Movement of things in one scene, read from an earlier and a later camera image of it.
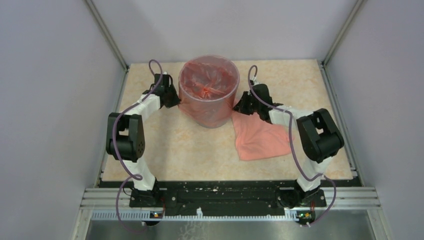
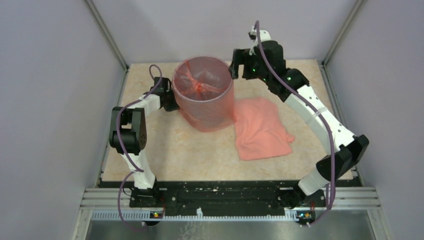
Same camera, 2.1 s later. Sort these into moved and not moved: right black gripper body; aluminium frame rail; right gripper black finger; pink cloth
Moved: right gripper black finger; right black gripper body
Not moved: aluminium frame rail; pink cloth
